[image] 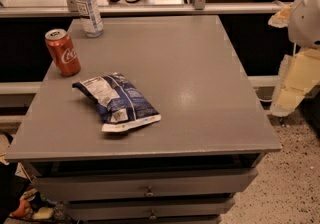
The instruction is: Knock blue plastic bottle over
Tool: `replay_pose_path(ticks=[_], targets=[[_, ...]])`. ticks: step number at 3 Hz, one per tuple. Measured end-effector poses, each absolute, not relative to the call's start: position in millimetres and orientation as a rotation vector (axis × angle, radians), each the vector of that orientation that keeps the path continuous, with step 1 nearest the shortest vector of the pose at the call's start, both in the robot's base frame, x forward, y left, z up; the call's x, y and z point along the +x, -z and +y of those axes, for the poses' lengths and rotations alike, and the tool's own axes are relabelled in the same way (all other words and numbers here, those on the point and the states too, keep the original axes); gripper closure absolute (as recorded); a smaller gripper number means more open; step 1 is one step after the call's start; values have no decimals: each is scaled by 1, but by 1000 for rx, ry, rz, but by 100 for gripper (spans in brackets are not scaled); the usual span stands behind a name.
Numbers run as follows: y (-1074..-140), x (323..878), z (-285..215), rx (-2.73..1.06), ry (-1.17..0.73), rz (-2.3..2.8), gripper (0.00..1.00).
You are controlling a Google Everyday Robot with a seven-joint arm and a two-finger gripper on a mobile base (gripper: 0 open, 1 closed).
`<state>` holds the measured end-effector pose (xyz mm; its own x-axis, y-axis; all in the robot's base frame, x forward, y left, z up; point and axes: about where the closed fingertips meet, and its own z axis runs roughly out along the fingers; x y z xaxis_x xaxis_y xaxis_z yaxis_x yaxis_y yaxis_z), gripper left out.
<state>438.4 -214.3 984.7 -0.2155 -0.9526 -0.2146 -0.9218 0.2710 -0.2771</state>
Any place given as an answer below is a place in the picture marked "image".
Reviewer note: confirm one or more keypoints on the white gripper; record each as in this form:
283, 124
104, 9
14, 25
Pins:
306, 18

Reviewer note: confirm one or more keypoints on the clear plastic water bottle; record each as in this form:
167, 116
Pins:
90, 17

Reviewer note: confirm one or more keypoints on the grey drawer cabinet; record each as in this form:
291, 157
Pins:
160, 126

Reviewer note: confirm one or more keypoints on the blue white chip bag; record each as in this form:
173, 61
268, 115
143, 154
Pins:
119, 103

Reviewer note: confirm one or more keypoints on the grey drawer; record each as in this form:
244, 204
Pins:
145, 185
150, 209

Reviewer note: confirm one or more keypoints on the red cola can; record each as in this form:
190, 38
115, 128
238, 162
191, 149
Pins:
62, 51

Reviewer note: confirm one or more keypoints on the top grey drawer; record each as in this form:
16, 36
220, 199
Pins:
145, 185

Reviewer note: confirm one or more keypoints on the clutter pile on floor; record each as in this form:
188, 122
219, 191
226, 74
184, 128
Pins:
10, 203

